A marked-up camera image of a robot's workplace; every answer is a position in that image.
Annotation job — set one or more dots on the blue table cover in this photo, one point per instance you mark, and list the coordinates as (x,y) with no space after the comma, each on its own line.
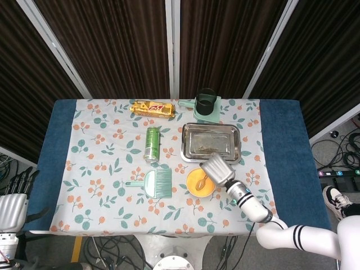
(287,140)

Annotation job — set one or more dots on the floral printed tablecloth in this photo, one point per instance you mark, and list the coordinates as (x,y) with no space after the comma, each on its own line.
(98,168)

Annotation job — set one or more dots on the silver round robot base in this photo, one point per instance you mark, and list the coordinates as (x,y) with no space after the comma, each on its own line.
(174,260)

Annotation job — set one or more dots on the green drink can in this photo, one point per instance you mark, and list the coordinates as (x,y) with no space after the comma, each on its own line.
(152,143)

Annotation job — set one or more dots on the black mesh pen holder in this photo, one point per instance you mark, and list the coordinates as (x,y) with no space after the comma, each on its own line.
(205,108)

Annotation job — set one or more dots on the gold biscuit packet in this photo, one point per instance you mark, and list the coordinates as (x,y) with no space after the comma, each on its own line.
(153,109)

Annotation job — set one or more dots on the stainless steel rectangular tray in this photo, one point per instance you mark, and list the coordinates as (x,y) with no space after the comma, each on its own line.
(197,140)

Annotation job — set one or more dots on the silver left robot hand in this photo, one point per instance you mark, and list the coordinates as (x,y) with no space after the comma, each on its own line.
(12,211)

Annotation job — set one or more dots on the dark folding screen white frame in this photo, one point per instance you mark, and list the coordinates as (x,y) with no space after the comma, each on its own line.
(112,42)

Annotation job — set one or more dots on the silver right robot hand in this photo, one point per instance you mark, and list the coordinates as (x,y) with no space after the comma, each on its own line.
(219,168)

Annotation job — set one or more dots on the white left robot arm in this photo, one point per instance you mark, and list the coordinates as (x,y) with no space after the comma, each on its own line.
(7,244)

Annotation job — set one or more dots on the pink bowl of yellow powder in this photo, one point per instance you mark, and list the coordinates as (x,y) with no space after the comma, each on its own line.
(194,189)

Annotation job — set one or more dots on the white and black sneaker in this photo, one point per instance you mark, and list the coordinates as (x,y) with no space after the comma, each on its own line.
(334,199)

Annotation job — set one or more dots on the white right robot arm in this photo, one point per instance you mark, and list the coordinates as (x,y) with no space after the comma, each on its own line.
(253,208)

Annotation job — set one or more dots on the mint green hand brush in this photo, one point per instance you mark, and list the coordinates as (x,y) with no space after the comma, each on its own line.
(157,182)

